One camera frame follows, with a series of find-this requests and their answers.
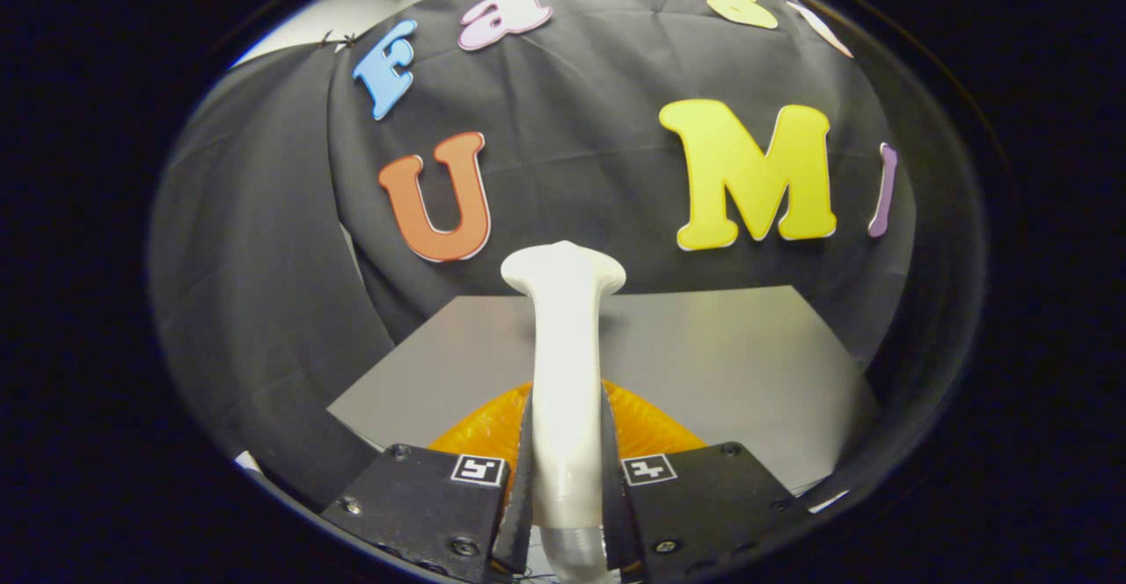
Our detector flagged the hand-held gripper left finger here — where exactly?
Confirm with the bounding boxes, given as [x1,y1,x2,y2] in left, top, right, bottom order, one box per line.
[319,380,537,584]

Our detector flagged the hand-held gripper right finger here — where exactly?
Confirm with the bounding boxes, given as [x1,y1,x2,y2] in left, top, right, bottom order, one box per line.
[601,378,797,584]

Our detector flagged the white garment steamer head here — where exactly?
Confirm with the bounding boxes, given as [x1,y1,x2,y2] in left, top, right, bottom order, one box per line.
[501,241,627,532]

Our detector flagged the grey filing cabinet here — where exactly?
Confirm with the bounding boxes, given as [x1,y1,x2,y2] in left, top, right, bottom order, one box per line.
[327,285,881,493]

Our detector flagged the black backdrop cloth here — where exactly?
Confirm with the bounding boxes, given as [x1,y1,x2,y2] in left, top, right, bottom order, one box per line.
[148,0,920,515]

